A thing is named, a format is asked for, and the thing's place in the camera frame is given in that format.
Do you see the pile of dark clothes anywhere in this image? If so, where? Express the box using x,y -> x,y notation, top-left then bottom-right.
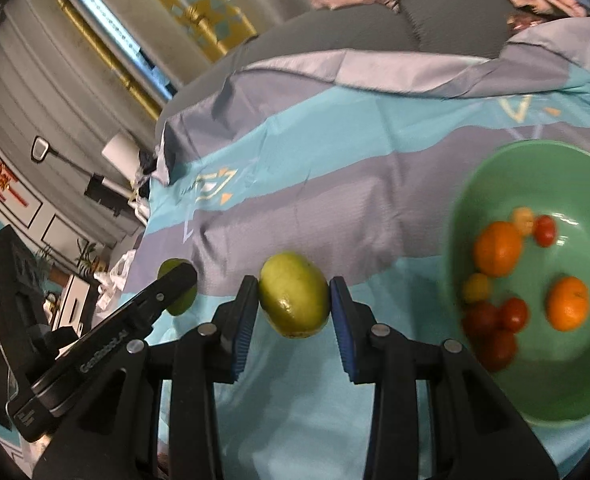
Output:
132,147 -> 160,221

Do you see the white cylindrical object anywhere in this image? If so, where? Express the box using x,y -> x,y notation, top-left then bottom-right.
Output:
101,132 -> 140,181

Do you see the yellow-green tomato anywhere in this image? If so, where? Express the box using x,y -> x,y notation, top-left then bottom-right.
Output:
258,252 -> 332,338

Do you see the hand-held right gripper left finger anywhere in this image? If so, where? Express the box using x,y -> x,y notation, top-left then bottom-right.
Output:
32,275 -> 260,480

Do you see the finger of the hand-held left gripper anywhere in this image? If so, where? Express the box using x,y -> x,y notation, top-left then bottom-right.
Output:
6,262 -> 199,443

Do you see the large red tomato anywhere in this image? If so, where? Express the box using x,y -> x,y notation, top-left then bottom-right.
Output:
478,330 -> 518,372

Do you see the tan longan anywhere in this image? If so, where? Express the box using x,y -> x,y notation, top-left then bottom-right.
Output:
462,273 -> 492,304
512,207 -> 535,237

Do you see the dark green tomato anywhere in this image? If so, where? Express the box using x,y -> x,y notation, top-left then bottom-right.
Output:
157,258 -> 198,317

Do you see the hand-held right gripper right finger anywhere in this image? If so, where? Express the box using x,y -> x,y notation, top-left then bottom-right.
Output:
329,276 -> 558,480

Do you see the black floor lamp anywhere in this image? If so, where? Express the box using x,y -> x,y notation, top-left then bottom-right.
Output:
30,136 -> 93,177

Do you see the small red tomato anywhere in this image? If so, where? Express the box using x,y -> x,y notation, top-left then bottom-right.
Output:
499,297 -> 529,333
534,215 -> 557,247

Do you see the potted green plant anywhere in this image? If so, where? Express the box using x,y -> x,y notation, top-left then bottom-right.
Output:
75,240 -> 102,275

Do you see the blue and grey printed blanket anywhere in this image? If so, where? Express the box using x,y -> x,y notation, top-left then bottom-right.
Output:
0,22 -> 590,480

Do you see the red framed wall art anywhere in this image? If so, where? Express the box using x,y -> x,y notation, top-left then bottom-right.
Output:
0,130 -> 43,228

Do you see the orange mandarin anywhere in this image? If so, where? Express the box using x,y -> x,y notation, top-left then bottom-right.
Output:
474,221 -> 523,278
546,276 -> 590,332

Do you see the white plastic bag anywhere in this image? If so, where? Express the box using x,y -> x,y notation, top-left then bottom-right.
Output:
97,250 -> 136,306

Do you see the grey sofa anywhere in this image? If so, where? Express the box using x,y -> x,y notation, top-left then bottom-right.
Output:
157,0 -> 521,126

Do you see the yellow patterned curtain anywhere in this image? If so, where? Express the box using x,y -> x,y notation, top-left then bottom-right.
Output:
125,0 -> 256,58

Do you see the green bowl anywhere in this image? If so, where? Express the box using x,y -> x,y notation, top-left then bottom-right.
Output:
445,140 -> 590,428

